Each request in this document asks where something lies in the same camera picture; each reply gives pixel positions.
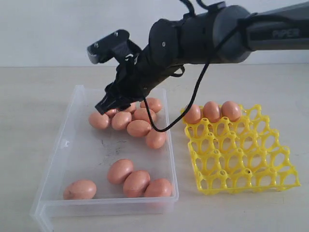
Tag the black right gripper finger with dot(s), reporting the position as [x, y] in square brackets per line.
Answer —
[123, 103]
[106, 104]

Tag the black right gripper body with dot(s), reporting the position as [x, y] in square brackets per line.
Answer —
[128, 80]

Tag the brown egg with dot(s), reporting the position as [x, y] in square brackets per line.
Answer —
[80, 190]
[138, 128]
[155, 140]
[154, 104]
[136, 183]
[98, 121]
[212, 111]
[159, 188]
[231, 110]
[131, 109]
[111, 113]
[121, 120]
[119, 171]
[141, 114]
[193, 116]

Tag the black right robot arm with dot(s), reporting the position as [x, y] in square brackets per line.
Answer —
[223, 34]

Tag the clear plastic storage box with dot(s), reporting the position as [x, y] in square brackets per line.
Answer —
[82, 152]

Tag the yellow plastic egg tray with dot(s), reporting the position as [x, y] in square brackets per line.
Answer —
[244, 155]

